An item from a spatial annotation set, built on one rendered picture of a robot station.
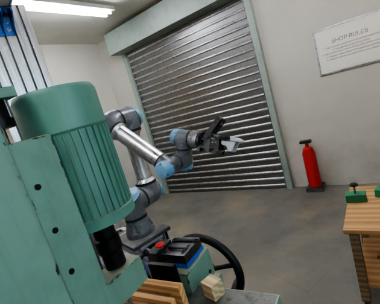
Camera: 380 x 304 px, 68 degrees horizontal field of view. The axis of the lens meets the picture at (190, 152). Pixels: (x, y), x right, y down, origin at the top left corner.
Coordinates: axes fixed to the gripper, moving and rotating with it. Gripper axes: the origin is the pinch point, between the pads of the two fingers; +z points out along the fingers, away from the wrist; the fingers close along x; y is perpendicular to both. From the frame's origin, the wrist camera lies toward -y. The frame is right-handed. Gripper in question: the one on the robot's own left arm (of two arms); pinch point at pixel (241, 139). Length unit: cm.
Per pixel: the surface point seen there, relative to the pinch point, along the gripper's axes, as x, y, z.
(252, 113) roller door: -224, -49, -101
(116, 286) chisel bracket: 59, 40, 4
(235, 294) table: 35, 42, 23
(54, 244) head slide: 76, 27, 5
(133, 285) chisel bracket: 54, 42, 4
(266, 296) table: 34, 40, 30
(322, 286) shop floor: -106, 83, 22
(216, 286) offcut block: 38, 41, 19
